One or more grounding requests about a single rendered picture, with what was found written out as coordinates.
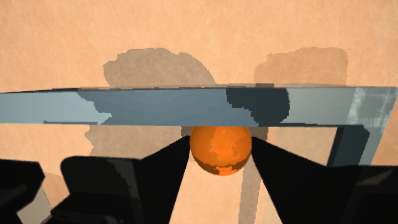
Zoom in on low clear walls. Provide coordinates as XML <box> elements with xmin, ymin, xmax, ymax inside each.
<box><xmin>8</xmin><ymin>83</ymin><xmax>377</xmax><ymax>224</ymax></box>

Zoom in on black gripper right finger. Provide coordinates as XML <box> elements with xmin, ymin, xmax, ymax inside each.
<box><xmin>251</xmin><ymin>137</ymin><xmax>398</xmax><ymax>224</ymax></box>

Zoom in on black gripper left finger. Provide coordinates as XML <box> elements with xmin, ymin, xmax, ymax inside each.
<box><xmin>60</xmin><ymin>135</ymin><xmax>190</xmax><ymax>224</ymax></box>

